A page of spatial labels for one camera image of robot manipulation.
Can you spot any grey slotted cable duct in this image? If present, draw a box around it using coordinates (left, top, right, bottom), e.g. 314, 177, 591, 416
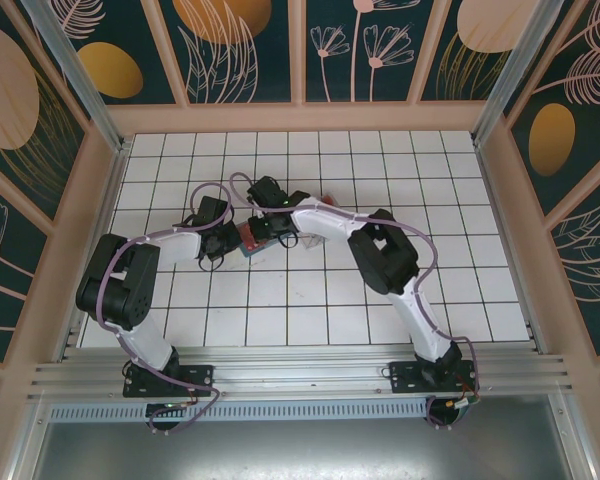
47, 397, 429, 423

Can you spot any teal leather card holder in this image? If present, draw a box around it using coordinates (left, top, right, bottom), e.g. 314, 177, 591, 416
236, 221, 282, 257

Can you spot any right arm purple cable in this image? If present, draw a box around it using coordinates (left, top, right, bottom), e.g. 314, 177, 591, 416
228, 171, 482, 432

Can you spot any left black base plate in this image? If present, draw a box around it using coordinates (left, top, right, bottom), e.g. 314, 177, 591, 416
123, 363, 217, 399

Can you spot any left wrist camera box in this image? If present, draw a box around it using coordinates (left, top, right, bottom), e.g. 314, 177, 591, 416
192, 195, 231, 226

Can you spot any grey metal sheet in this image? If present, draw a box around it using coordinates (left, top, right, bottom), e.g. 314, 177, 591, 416
29, 394, 589, 480

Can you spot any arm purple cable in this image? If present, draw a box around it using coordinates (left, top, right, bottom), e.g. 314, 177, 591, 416
228, 171, 482, 432
94, 181, 235, 436

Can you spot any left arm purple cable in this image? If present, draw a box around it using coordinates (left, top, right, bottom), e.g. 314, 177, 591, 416
94, 181, 235, 436

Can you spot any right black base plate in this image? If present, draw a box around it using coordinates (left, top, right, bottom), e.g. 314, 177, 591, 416
389, 359, 482, 397

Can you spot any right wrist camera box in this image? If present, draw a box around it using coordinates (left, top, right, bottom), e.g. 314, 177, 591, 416
247, 174, 287, 207

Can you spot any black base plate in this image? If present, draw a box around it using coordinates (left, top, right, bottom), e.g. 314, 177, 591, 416
389, 359, 482, 397
123, 363, 217, 399

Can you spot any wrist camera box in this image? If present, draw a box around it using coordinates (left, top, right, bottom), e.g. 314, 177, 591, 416
192, 195, 231, 226
247, 174, 287, 207

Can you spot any aluminium frame post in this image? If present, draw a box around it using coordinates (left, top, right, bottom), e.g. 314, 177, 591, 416
19, 0, 131, 154
471, 0, 564, 147

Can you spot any aluminium mounting rail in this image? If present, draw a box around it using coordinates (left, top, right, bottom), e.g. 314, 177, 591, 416
27, 344, 579, 402

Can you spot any aluminium table edge rail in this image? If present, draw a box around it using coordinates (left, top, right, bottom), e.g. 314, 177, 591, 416
472, 139, 551, 356
54, 142, 131, 364

